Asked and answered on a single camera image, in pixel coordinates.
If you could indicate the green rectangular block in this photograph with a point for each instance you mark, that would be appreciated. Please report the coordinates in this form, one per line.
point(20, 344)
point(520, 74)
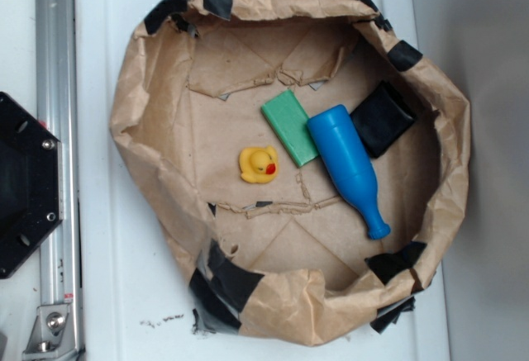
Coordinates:
point(288, 119)

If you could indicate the yellow rubber duck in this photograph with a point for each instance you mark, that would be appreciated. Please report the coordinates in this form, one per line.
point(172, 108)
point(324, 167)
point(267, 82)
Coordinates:
point(259, 164)

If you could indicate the aluminium frame rail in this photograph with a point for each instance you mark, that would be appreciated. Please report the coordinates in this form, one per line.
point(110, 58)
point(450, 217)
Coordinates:
point(57, 333)

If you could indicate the black square pouch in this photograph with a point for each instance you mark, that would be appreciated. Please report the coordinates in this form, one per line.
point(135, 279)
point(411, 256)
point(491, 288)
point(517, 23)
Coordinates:
point(382, 118)

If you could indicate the blue plastic bottle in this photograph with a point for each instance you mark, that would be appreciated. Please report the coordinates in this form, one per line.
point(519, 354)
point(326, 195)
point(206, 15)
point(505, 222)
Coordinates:
point(348, 165)

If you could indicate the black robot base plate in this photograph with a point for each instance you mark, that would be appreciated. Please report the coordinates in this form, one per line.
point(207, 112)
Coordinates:
point(30, 185)

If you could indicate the brown paper bag bin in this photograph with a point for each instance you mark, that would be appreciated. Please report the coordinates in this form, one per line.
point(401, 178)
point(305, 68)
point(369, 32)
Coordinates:
point(289, 259)

